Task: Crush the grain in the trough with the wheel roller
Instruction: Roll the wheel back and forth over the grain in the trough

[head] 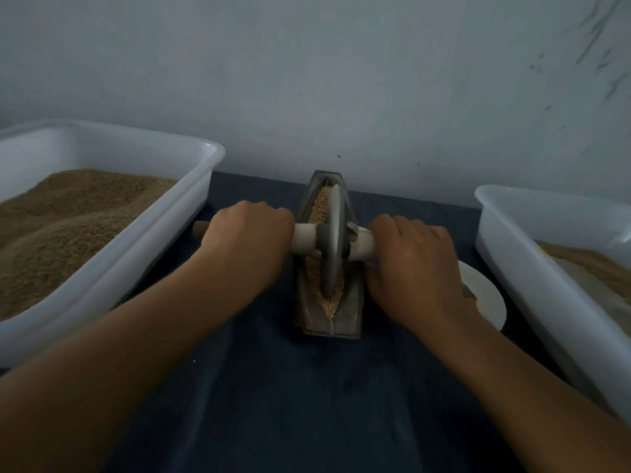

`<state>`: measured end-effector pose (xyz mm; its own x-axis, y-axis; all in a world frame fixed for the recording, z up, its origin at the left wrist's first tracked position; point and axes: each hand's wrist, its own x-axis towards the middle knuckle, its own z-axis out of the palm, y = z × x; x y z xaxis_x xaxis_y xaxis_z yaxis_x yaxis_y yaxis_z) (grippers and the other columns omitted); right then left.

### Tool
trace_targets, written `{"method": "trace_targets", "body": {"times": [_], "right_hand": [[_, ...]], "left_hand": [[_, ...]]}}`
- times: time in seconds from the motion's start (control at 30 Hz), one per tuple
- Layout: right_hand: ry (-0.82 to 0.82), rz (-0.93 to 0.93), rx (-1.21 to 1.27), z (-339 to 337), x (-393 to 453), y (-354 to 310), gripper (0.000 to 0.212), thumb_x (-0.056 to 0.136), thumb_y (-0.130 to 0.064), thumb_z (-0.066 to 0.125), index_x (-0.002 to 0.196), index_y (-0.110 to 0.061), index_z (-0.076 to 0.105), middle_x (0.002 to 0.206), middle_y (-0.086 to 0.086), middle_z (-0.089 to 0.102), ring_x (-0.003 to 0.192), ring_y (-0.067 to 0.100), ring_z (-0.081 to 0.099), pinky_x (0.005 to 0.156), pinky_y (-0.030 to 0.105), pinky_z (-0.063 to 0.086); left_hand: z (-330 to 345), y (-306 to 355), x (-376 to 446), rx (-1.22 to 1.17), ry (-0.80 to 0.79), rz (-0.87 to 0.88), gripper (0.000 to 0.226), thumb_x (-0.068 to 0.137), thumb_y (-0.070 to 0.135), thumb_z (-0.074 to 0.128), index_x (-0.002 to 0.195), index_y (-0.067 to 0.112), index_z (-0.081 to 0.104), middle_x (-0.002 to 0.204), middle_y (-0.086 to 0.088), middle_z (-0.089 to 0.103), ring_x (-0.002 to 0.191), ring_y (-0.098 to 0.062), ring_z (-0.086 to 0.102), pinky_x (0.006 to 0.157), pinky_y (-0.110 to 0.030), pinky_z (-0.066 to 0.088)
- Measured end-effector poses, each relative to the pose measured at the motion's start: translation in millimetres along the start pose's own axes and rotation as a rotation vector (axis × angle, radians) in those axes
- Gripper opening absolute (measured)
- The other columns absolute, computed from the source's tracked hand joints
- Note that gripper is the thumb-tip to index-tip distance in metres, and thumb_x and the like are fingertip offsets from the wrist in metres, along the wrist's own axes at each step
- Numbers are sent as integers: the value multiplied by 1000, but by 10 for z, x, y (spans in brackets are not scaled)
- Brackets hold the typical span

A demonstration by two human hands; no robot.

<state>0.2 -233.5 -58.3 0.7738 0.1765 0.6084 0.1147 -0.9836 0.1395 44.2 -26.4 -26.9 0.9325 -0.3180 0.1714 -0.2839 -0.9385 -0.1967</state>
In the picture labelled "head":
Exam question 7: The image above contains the dark blue table cloth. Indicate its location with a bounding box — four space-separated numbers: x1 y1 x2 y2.
0 171 593 473

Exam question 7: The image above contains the person's left forearm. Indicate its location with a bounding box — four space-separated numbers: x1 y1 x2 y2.
0 263 260 473

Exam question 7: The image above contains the white plastic tub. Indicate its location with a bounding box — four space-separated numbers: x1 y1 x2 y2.
0 119 227 369
474 185 631 422

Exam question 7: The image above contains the person's left hand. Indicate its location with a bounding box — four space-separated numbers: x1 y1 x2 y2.
193 200 297 300

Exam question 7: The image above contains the large brown grain heap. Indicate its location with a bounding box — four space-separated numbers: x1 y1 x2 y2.
0 169 179 321
535 241 631 300

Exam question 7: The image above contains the boat-shaped metal grinding trough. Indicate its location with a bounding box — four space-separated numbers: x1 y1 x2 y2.
294 171 366 340

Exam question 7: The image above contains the white round plate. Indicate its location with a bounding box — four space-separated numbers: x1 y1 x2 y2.
457 259 508 333

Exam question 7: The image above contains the person's right forearm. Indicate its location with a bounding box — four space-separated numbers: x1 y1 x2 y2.
429 308 631 473

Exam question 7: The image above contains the person's right hand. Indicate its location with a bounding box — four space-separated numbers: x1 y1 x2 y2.
365 214 479 336

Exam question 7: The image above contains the metal grinding wheel with handle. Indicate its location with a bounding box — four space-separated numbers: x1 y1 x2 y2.
192 184 378 300

